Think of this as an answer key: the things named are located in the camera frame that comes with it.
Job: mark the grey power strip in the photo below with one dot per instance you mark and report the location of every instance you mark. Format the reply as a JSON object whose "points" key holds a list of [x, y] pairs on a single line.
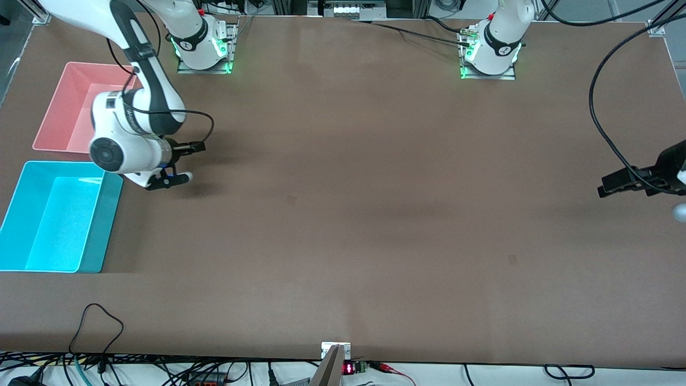
{"points": [[345, 9]]}

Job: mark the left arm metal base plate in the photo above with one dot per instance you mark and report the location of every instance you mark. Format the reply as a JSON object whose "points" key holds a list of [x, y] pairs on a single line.
{"points": [[512, 75]]}

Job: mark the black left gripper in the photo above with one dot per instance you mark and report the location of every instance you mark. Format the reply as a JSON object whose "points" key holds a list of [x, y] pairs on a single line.
{"points": [[666, 168]]}

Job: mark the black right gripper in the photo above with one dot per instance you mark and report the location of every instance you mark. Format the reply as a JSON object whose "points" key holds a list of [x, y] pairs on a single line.
{"points": [[175, 152]]}

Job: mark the pink plastic bin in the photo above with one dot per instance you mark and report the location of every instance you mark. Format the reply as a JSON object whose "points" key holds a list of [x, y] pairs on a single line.
{"points": [[69, 107]]}

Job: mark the red LED display board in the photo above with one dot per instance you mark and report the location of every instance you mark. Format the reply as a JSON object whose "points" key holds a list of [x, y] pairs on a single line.
{"points": [[349, 369]]}

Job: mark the silver camera mount bracket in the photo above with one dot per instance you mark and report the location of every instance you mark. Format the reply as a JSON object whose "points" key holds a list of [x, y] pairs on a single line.
{"points": [[327, 349]]}

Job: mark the aluminium frame corner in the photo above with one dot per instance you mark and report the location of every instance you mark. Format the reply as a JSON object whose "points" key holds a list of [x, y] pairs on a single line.
{"points": [[40, 17], [656, 27]]}

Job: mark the grey camera post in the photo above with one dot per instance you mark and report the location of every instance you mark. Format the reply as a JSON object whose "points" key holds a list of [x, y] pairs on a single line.
{"points": [[329, 372]]}

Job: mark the blue plastic bin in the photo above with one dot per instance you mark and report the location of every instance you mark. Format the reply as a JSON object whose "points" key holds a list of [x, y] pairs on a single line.
{"points": [[59, 230]]}

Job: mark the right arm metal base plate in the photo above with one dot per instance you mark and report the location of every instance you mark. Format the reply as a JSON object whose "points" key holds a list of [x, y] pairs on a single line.
{"points": [[230, 59]]}

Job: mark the black power adapter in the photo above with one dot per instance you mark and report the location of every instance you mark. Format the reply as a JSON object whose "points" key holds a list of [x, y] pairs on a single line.
{"points": [[21, 380]]}

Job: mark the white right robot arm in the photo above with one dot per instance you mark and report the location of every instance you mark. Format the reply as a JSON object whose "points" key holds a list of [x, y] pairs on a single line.
{"points": [[128, 150]]}

